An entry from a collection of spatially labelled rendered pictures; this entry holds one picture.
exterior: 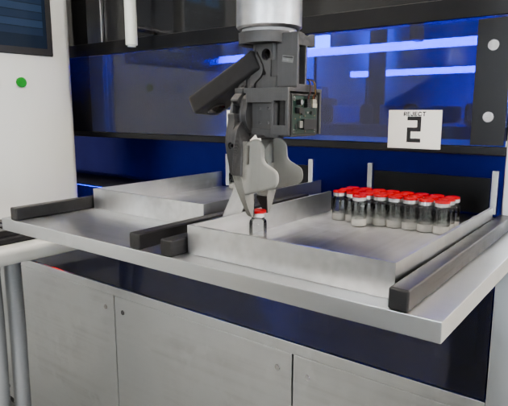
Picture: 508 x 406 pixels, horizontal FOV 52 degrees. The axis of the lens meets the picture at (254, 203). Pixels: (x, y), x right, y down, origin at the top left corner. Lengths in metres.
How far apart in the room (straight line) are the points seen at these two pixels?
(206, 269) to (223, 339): 0.60
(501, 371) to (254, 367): 0.49
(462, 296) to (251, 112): 0.30
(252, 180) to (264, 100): 0.09
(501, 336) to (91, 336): 1.06
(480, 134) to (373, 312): 0.42
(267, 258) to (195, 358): 0.72
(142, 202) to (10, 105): 0.50
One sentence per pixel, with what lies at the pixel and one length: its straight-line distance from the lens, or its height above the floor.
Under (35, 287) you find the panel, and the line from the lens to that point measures 1.74.
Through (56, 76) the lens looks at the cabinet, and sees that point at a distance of 1.33.
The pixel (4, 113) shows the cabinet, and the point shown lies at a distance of 1.26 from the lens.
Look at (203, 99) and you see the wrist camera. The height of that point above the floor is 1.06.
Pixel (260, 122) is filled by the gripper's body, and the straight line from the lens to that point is 0.61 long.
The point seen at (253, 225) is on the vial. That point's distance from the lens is 0.64.
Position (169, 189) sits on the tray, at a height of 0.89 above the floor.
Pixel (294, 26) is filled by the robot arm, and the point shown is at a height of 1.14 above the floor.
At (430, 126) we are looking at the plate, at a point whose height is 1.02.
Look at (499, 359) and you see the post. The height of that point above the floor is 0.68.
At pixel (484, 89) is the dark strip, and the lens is 0.84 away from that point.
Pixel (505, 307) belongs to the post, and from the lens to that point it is 0.88.
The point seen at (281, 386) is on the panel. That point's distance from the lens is 1.12.
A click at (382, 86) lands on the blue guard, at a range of 0.89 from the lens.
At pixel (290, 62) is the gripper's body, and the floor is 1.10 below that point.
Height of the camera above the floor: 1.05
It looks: 10 degrees down
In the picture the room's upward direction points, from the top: straight up
